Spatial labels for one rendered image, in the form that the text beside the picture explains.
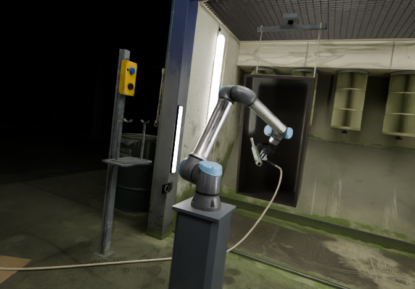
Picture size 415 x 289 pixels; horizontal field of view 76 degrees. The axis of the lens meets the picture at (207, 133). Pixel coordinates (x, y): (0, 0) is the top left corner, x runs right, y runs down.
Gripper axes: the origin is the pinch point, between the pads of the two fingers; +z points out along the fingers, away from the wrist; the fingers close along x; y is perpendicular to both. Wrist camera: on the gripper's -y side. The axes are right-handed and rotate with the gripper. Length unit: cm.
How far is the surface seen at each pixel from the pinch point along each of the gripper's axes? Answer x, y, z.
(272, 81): 56, -9, -59
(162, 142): 9, -86, 29
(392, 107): 76, 136, -91
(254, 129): 50, 0, -7
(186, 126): 30, -70, 14
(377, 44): 106, 90, -140
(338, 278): -69, 83, 36
